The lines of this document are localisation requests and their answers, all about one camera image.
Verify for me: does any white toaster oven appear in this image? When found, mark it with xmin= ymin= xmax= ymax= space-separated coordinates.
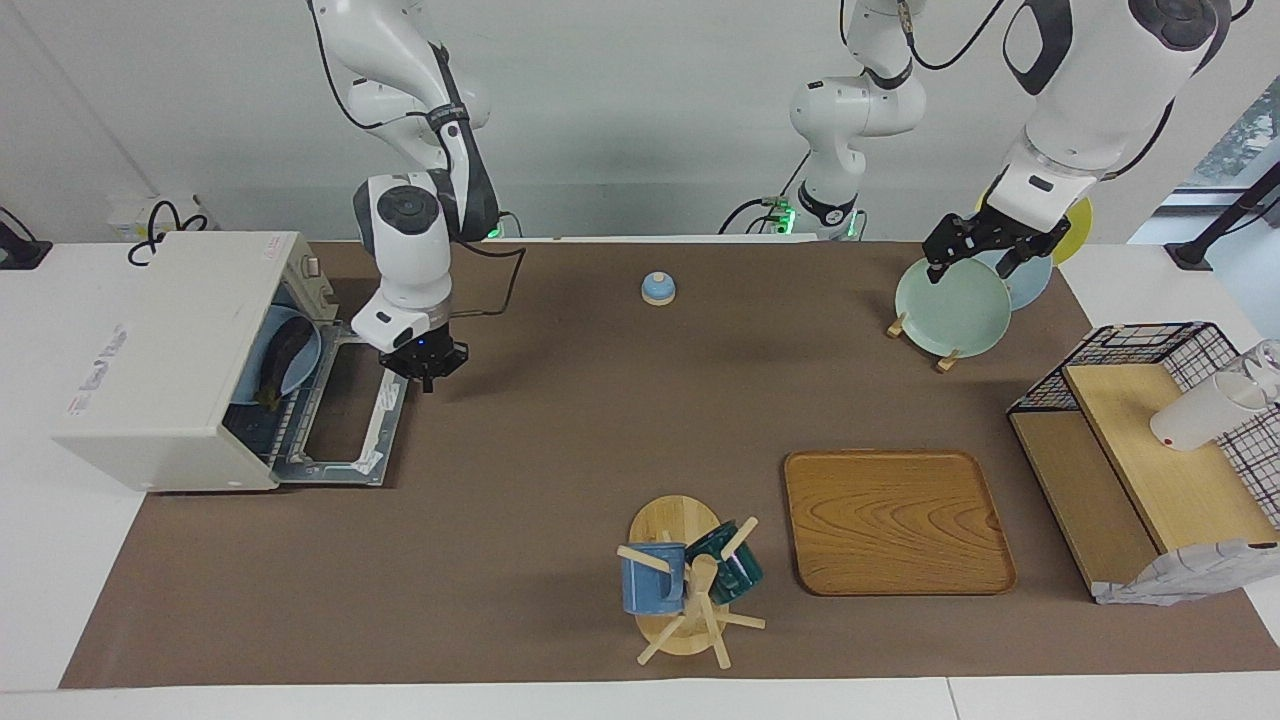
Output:
xmin=50 ymin=232 xmax=411 ymax=493

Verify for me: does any white cup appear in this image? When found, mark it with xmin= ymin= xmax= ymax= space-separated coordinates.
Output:
xmin=1149 ymin=372 xmax=1271 ymax=452

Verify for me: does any clear glass cup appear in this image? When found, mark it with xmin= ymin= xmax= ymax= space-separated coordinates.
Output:
xmin=1240 ymin=338 xmax=1280 ymax=401

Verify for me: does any wooden mug tree stand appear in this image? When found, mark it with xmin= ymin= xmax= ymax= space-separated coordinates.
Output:
xmin=616 ymin=494 xmax=768 ymax=671

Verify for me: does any black power cable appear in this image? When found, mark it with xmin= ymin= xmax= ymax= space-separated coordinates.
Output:
xmin=127 ymin=200 xmax=213 ymax=267

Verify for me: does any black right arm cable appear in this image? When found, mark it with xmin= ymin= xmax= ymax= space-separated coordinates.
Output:
xmin=310 ymin=0 xmax=526 ymax=321

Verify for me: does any black camera stand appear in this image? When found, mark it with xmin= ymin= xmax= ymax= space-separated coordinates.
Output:
xmin=1165 ymin=160 xmax=1280 ymax=271

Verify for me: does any dark purple eggplant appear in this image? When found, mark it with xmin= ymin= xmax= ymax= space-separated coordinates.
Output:
xmin=255 ymin=315 xmax=316 ymax=411

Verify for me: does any wire and wood shelf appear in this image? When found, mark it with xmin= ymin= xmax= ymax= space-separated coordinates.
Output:
xmin=1007 ymin=321 xmax=1280 ymax=601

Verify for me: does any brown table mat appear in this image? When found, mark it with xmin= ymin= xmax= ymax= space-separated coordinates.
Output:
xmin=58 ymin=240 xmax=1280 ymax=689

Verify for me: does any grey white patterned cloth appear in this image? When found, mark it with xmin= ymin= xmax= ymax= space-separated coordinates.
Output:
xmin=1094 ymin=538 xmax=1280 ymax=607

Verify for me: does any black clamp base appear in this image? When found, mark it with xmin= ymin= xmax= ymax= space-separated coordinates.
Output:
xmin=0 ymin=205 xmax=53 ymax=271

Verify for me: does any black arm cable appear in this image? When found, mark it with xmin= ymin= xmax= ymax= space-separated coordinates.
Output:
xmin=310 ymin=0 xmax=526 ymax=321
xmin=840 ymin=0 xmax=1011 ymax=76

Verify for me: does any white wall socket box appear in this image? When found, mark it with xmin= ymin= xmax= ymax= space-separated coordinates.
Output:
xmin=108 ymin=195 xmax=206 ymax=241

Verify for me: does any dark green mug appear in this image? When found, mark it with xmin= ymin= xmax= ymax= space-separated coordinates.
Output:
xmin=684 ymin=520 xmax=765 ymax=605

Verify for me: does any light blue racked plate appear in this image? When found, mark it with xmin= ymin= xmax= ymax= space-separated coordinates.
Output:
xmin=975 ymin=250 xmax=1054 ymax=312

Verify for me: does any blue mug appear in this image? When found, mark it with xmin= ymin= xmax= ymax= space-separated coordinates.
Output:
xmin=620 ymin=542 xmax=689 ymax=616

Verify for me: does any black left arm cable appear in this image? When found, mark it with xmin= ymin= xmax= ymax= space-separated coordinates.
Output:
xmin=840 ymin=0 xmax=1011 ymax=76

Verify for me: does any pale green plate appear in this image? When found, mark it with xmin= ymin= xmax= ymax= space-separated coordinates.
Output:
xmin=894 ymin=257 xmax=1014 ymax=359

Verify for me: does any wooden plate rack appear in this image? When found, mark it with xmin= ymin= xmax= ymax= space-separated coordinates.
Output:
xmin=885 ymin=312 xmax=963 ymax=374

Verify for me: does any wooden serving tray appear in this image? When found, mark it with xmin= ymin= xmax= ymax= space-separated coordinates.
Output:
xmin=783 ymin=449 xmax=1018 ymax=598

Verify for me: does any yellow plate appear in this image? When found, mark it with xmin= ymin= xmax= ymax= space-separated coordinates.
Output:
xmin=975 ymin=182 xmax=1094 ymax=267

